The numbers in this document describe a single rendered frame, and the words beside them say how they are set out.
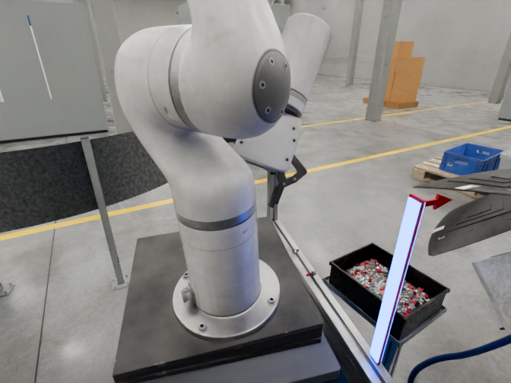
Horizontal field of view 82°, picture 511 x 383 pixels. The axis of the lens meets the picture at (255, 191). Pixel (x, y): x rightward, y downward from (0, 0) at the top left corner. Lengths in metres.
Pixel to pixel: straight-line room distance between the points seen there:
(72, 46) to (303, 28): 5.66
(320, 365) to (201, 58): 0.46
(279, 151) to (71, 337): 1.70
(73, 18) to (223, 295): 5.82
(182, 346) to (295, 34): 0.53
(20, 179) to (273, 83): 1.62
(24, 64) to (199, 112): 5.86
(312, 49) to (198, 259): 0.38
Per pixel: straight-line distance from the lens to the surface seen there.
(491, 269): 0.72
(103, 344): 1.89
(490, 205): 0.88
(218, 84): 0.29
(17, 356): 2.06
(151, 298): 0.60
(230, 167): 0.39
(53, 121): 6.22
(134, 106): 0.40
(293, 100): 0.51
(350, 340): 0.67
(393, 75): 9.08
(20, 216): 1.91
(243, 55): 0.29
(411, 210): 0.46
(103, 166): 1.85
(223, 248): 0.42
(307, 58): 0.54
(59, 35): 6.10
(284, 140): 0.51
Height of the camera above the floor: 1.37
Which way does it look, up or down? 25 degrees down
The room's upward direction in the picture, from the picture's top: straight up
